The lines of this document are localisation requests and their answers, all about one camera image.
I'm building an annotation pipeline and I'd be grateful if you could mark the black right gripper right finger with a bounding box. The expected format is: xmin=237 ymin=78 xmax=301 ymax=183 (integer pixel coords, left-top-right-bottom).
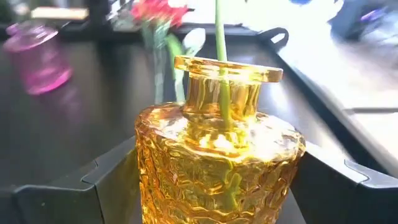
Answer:
xmin=289 ymin=141 xmax=398 ymax=224

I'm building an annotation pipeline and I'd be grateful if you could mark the black equipment case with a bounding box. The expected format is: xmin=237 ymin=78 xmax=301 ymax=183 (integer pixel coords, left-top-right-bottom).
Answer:
xmin=328 ymin=0 xmax=398 ymax=43

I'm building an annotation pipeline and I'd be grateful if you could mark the red artificial flower spray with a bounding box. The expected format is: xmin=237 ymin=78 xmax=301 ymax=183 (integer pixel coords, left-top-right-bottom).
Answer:
xmin=130 ymin=0 xmax=190 ymax=105

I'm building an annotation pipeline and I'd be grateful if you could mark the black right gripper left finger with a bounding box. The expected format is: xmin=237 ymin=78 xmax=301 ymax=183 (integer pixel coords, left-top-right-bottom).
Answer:
xmin=12 ymin=136 xmax=142 ymax=224

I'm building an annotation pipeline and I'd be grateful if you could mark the yellow textured glass vase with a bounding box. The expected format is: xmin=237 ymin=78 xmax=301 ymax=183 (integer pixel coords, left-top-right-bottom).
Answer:
xmin=134 ymin=55 xmax=307 ymax=224

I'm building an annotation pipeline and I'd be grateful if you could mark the black table clamp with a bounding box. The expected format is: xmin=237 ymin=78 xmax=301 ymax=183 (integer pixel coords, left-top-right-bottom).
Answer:
xmin=257 ymin=27 xmax=290 ymax=45

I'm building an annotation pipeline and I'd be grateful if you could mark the purple ribbed glass vase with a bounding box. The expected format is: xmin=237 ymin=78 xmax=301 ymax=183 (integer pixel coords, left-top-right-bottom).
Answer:
xmin=2 ymin=21 xmax=74 ymax=96

